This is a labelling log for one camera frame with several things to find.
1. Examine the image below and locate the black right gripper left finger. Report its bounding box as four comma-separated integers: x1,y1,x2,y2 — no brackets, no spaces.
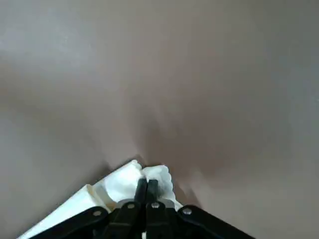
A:
34,177,148,239

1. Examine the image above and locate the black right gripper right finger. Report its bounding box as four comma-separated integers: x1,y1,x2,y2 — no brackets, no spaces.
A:
146,178,252,239

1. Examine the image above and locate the cream tablecloth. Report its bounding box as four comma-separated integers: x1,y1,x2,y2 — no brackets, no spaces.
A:
17,159,184,239

